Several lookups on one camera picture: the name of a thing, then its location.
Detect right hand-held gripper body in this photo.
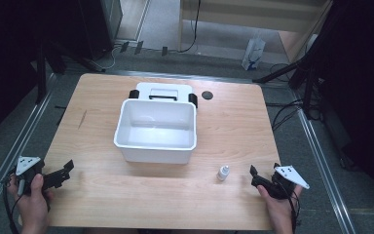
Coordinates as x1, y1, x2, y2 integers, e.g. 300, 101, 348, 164
256, 165, 311, 201

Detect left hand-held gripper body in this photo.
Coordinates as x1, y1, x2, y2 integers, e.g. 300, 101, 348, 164
0, 155, 60, 197

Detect small white dropper bottle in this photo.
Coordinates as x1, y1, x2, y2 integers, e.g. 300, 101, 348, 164
216, 164, 231, 182

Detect white plastic storage box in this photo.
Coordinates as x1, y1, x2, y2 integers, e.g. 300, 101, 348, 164
113, 98, 198, 166

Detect person's right hand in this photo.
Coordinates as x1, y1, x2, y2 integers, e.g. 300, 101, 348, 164
256, 185, 304, 234

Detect person's left hand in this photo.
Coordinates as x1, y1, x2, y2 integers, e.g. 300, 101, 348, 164
7, 173, 55, 234

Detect black stand legs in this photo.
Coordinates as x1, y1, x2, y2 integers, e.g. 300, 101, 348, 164
33, 38, 106, 105
252, 38, 325, 120

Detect white paper bag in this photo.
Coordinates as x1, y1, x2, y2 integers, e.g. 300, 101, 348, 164
241, 30, 267, 71

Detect white box lid black clasps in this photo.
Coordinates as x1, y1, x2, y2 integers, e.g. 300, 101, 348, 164
129, 81, 199, 109

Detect dark cabinet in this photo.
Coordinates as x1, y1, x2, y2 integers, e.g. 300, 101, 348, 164
77, 0, 124, 61

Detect light wooden furniture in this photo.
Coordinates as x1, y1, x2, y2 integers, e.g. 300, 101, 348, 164
177, 0, 334, 62

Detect metal floor rail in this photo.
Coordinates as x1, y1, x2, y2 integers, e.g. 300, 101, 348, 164
290, 89, 358, 234
0, 73, 59, 225

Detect right hand-held gripper cable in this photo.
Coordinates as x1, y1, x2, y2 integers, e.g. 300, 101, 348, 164
285, 186, 303, 234

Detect hand-held gripper cable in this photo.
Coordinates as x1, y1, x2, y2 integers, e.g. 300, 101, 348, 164
285, 186, 303, 234
0, 176, 25, 234

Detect left hand-held gripper cable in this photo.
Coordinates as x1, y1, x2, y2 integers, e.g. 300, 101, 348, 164
0, 176, 25, 234

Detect black floor cables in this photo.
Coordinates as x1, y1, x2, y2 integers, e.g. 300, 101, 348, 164
265, 62, 322, 132

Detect white floor cable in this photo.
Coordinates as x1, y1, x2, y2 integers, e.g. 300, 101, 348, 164
100, 47, 122, 71

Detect black hanging cable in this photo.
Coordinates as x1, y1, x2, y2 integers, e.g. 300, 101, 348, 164
176, 0, 203, 54

